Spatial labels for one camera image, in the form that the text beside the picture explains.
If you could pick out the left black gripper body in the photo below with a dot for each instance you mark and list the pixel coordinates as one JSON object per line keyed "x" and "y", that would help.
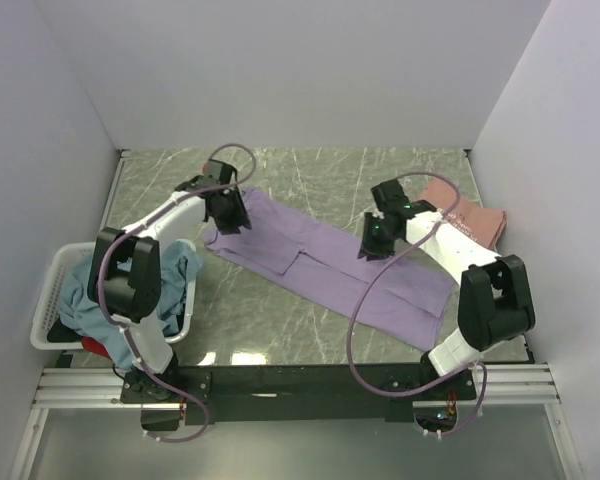
{"x": 231, "y": 215}

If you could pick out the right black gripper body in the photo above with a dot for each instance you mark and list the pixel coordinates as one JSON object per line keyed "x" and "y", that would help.
{"x": 375, "y": 240}

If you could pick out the purple t shirt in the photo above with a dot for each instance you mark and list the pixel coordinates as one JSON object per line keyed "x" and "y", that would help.
{"x": 319, "y": 262}

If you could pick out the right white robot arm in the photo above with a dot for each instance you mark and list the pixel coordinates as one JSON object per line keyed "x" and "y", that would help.
{"x": 495, "y": 303}

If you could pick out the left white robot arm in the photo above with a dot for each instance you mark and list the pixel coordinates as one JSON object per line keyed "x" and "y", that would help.
{"x": 166, "y": 224}

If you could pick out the light blue t shirt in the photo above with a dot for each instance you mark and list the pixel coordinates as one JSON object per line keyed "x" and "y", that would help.
{"x": 131, "y": 284}

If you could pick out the folded pink t shirt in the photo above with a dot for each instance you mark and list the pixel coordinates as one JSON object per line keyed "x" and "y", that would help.
{"x": 483, "y": 225}

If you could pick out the white laundry basket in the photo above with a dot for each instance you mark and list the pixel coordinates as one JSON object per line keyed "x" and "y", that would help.
{"x": 64, "y": 298}

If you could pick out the red garment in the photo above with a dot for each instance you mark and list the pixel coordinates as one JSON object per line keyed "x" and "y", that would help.
{"x": 94, "y": 347}

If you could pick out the black garment in basket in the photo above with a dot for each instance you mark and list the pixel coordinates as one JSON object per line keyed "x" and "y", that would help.
{"x": 59, "y": 333}

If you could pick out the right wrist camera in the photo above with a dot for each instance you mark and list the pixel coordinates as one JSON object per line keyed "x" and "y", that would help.
{"x": 390, "y": 198}

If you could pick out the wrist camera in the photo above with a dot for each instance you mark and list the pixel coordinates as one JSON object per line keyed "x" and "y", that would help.
{"x": 216, "y": 173}
{"x": 390, "y": 198}

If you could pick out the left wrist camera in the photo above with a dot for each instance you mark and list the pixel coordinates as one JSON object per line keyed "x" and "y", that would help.
{"x": 216, "y": 173}

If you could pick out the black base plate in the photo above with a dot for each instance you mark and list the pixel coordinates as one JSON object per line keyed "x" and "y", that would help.
{"x": 288, "y": 392}

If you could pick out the aluminium rail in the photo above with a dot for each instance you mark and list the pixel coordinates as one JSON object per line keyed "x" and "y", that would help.
{"x": 99, "y": 388}

